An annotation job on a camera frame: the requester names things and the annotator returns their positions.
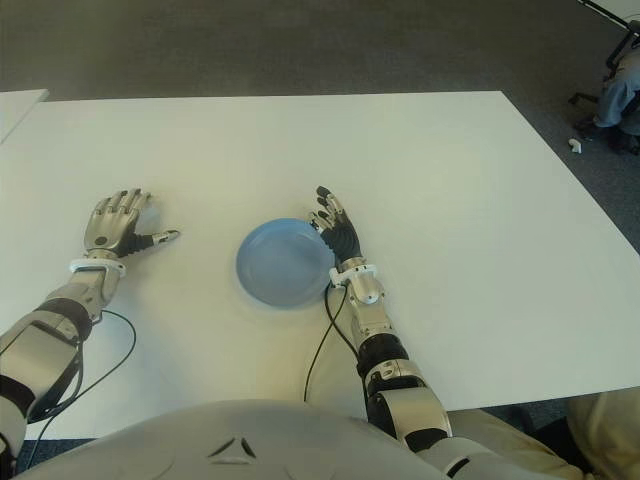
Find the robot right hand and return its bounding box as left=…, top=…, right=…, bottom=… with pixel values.
left=307, top=185, right=364, bottom=270

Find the beige rounded object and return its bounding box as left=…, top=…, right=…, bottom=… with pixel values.
left=564, top=389, right=640, bottom=480

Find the white side table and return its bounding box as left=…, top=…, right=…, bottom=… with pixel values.
left=0, top=88, right=50, bottom=144

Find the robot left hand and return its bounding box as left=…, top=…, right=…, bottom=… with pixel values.
left=82, top=187, right=180, bottom=259

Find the white background desk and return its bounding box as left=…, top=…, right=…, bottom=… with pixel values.
left=577, top=0, right=640, bottom=29

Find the blue plate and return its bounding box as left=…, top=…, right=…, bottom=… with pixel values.
left=235, top=217, right=337, bottom=309

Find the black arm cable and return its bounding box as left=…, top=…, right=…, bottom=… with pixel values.
left=302, top=287, right=361, bottom=401
left=27, top=309, right=137, bottom=451

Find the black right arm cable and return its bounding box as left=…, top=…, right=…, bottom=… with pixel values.
left=302, top=287, right=361, bottom=401

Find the robot torso grey shell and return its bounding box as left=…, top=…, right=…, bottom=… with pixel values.
left=19, top=399, right=586, bottom=480

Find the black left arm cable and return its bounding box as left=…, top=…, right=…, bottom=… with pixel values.
left=27, top=309, right=137, bottom=451

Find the seated person in jeans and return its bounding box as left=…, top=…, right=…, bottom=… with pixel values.
left=594, top=52, right=640, bottom=134

